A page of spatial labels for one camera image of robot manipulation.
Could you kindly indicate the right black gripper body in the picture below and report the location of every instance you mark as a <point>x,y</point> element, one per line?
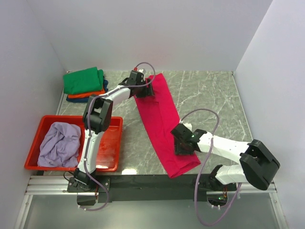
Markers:
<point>180,148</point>

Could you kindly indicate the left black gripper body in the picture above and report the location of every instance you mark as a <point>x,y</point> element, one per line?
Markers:
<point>141,92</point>

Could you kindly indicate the pink red t-shirt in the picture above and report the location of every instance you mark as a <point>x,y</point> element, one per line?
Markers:
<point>159,116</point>

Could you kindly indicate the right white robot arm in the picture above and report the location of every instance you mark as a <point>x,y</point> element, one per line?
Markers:
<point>254,163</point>

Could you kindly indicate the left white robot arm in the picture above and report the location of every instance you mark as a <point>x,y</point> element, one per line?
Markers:
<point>97,119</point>

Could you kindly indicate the folded green t-shirt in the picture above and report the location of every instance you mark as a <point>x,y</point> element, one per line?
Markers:
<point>83,81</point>

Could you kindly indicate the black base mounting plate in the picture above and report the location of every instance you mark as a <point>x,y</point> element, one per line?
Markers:
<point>144,188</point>

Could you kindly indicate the folded orange t-shirt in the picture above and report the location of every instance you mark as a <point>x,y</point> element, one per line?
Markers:
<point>84,95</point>

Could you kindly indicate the folded navy t-shirt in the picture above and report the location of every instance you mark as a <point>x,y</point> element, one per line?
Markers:
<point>85,100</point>

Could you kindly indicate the red plastic bin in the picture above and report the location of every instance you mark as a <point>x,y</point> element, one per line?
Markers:
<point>108,151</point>

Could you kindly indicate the lavender t-shirt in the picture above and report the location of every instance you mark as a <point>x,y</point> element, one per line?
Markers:
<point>60,147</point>

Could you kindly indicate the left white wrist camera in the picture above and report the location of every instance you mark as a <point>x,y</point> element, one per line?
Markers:
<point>143,71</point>

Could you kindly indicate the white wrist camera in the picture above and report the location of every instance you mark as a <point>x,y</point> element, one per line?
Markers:
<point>188,125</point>
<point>143,71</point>

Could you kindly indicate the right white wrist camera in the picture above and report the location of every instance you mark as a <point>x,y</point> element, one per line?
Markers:
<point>188,125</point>

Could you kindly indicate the aluminium rail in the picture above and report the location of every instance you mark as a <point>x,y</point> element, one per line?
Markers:
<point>56,185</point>

